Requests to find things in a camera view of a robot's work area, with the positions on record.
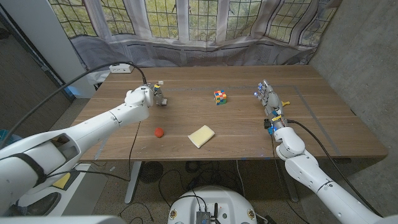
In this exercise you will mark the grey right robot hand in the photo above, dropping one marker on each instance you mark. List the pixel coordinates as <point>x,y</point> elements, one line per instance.
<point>275,102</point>

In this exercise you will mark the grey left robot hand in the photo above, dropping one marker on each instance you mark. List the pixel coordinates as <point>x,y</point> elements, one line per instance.
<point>157,93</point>

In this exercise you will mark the small white card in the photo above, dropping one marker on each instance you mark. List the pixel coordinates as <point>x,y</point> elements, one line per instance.
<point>164,102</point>

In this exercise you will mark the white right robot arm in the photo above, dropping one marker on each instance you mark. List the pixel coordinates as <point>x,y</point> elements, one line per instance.
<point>308,174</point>

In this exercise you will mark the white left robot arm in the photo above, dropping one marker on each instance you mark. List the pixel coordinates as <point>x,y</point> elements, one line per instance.
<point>99,124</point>

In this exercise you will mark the red toy strawberry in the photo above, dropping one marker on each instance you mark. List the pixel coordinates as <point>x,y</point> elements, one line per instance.
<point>159,132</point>

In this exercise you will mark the white power box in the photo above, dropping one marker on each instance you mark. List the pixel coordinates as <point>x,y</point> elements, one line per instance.
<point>121,68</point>

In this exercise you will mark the multicoloured puzzle cube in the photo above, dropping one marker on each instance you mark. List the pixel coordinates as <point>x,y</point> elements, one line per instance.
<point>220,97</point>

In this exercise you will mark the grey electronics box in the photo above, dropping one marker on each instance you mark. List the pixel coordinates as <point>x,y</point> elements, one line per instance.
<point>202,217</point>

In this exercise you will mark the yellow sponge block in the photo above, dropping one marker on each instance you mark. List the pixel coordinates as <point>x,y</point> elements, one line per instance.
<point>201,136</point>

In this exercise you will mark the printed window backdrop cloth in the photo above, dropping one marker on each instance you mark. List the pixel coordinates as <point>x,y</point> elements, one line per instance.
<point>199,46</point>

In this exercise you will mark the round black fan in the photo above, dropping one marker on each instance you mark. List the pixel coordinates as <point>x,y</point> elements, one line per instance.
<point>151,172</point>

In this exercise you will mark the grey table leg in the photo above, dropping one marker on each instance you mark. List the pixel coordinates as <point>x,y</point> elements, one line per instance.
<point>290,193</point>

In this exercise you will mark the white table leg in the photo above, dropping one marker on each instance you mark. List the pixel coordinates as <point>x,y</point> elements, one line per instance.
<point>133,182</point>

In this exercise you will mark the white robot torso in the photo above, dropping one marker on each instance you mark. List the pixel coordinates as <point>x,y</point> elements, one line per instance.
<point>214,199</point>

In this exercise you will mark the white upright panel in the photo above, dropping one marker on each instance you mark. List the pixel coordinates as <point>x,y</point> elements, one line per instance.
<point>49,40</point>

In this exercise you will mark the black and yellow device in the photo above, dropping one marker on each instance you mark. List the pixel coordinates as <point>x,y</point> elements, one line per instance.
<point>62,182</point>

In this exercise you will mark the blue upholstered seat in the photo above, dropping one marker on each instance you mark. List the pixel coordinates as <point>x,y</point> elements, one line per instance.
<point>7,137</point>

